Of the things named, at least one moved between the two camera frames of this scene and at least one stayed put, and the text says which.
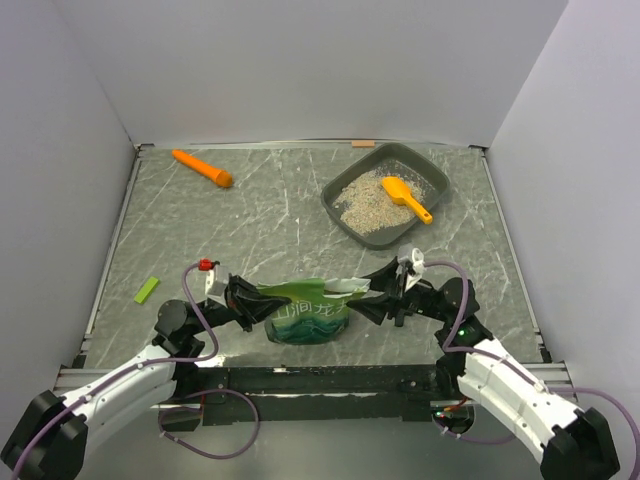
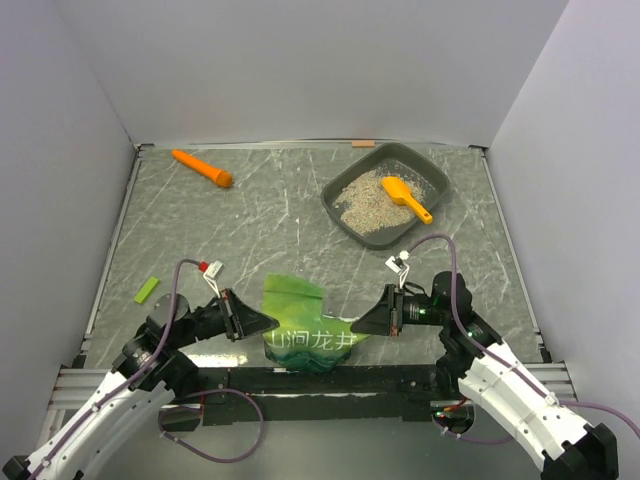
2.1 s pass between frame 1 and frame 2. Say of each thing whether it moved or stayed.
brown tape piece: stayed
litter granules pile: stayed
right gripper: moved
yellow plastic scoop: stayed
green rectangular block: stayed
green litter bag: moved
